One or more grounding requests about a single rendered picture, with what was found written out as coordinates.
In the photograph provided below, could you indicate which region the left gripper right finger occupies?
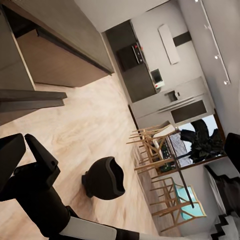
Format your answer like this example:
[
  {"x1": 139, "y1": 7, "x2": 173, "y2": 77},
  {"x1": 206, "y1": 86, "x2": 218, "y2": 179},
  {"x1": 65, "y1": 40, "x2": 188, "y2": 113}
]
[{"x1": 224, "y1": 133, "x2": 240, "y2": 173}]

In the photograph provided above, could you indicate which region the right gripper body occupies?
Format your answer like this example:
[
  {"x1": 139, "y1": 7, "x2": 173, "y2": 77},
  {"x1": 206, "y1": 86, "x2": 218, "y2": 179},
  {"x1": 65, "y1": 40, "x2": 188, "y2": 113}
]
[{"x1": 0, "y1": 166, "x2": 63, "y2": 226}]

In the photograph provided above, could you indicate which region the cauldron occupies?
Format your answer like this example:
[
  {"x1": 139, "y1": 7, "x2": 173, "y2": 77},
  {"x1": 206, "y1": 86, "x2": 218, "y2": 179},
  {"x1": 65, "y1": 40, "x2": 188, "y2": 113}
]
[{"x1": 82, "y1": 156, "x2": 126, "y2": 200}]

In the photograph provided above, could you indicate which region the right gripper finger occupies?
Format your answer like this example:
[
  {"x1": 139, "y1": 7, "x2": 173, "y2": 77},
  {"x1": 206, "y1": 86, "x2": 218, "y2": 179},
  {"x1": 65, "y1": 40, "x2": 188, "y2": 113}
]
[{"x1": 0, "y1": 134, "x2": 59, "y2": 194}]

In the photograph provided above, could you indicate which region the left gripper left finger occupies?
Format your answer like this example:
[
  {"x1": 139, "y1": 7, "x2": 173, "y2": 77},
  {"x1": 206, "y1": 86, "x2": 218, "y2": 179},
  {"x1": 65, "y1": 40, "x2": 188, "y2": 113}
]
[{"x1": 0, "y1": 133, "x2": 26, "y2": 193}]

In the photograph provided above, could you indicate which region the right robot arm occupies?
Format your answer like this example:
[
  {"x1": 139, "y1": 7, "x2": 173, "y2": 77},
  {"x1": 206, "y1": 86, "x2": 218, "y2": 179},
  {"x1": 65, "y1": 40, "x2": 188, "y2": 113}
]
[{"x1": 0, "y1": 134, "x2": 192, "y2": 240}]

